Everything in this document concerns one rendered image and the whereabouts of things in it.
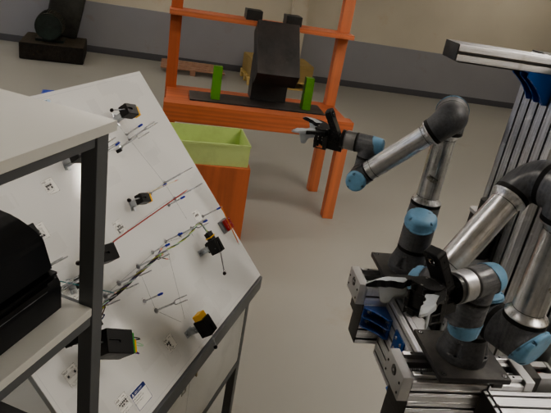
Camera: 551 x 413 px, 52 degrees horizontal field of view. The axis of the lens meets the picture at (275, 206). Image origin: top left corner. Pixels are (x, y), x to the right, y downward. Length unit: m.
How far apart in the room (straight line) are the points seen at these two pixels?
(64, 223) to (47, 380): 0.47
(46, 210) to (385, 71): 10.42
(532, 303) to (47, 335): 1.16
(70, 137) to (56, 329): 0.39
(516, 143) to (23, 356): 1.49
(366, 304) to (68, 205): 1.12
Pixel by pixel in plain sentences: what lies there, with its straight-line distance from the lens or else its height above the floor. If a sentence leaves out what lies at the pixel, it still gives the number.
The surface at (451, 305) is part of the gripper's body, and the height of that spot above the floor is 1.53.
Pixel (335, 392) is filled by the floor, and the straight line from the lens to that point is 3.34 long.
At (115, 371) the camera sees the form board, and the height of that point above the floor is 1.00.
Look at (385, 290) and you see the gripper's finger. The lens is 1.24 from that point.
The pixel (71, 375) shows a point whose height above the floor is 1.06.
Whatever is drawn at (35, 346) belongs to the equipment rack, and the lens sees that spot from 1.13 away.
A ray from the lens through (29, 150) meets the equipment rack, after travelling 0.90.
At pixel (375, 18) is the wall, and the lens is 11.58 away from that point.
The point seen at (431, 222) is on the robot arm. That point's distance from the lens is 2.10.
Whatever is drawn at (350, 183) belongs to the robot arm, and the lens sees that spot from 2.07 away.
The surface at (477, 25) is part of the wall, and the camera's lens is 12.36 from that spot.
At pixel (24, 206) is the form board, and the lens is 1.75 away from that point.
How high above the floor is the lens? 2.17
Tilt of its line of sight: 24 degrees down
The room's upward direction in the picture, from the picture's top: 10 degrees clockwise
